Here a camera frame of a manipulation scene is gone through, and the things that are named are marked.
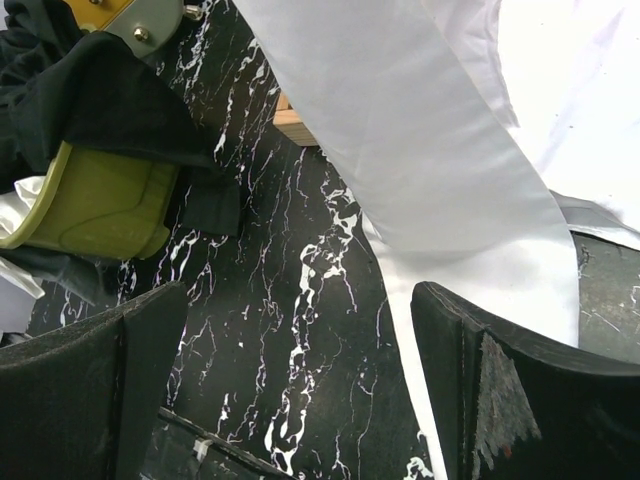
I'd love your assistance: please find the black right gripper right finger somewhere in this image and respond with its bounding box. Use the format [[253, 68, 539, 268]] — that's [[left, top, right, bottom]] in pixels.
[[411, 282, 639, 479]]

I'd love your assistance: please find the white hanging shirt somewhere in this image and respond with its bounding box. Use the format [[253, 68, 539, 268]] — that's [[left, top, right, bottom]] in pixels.
[[237, 1, 639, 479]]

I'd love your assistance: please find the black button shirt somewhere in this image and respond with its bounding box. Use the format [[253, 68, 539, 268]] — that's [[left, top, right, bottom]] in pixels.
[[0, 0, 242, 306]]

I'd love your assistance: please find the white shirt in basket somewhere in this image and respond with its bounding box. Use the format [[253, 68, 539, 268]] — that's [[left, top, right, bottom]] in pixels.
[[1, 176, 45, 343]]

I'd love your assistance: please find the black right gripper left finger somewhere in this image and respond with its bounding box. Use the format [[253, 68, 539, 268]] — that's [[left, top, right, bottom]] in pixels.
[[1, 282, 188, 479]]

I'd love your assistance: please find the green plastic laundry basket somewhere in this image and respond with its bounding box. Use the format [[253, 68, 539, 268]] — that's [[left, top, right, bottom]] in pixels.
[[1, 142, 179, 260]]

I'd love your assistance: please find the wooden clothes rack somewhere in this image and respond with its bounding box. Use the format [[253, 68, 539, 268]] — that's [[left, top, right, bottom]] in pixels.
[[273, 93, 318, 147]]

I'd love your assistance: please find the round pastel drawer box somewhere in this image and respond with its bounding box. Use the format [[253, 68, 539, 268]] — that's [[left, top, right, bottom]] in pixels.
[[66, 0, 204, 58]]

